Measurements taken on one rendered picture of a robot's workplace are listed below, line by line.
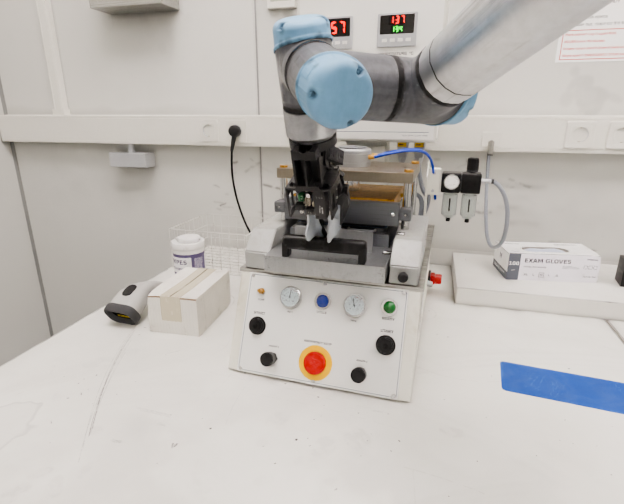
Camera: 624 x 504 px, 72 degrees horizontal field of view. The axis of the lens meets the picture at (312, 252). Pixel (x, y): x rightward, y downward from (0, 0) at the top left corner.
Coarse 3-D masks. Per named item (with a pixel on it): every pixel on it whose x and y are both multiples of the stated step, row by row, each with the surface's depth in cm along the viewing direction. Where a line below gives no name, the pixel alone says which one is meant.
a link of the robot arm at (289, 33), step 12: (276, 24) 53; (288, 24) 52; (300, 24) 51; (312, 24) 52; (324, 24) 52; (276, 36) 53; (288, 36) 52; (300, 36) 52; (312, 36) 52; (324, 36) 53; (276, 48) 54; (288, 48) 53; (276, 60) 56; (288, 96) 57; (288, 108) 58; (300, 108) 57
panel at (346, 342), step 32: (256, 288) 82; (320, 288) 78; (352, 288) 77; (384, 288) 75; (288, 320) 79; (320, 320) 78; (352, 320) 76; (384, 320) 75; (256, 352) 80; (288, 352) 78; (320, 352) 77; (352, 352) 75; (320, 384) 76; (352, 384) 75; (384, 384) 73
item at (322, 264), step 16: (368, 240) 78; (272, 256) 77; (304, 256) 77; (320, 256) 77; (336, 256) 77; (352, 256) 77; (368, 256) 77; (384, 256) 77; (288, 272) 77; (304, 272) 76; (320, 272) 75; (336, 272) 75; (352, 272) 74; (368, 272) 73; (384, 272) 72
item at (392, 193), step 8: (352, 184) 90; (360, 184) 99; (368, 184) 99; (352, 192) 89; (360, 192) 89; (368, 192) 89; (376, 192) 89; (384, 192) 89; (392, 192) 89; (400, 192) 92; (376, 200) 83; (384, 200) 82; (392, 200) 82; (400, 200) 96
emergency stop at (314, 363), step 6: (312, 354) 76; (318, 354) 76; (306, 360) 76; (312, 360) 76; (318, 360) 76; (324, 360) 76; (306, 366) 76; (312, 366) 76; (318, 366) 76; (324, 366) 76; (312, 372) 76; (318, 372) 75
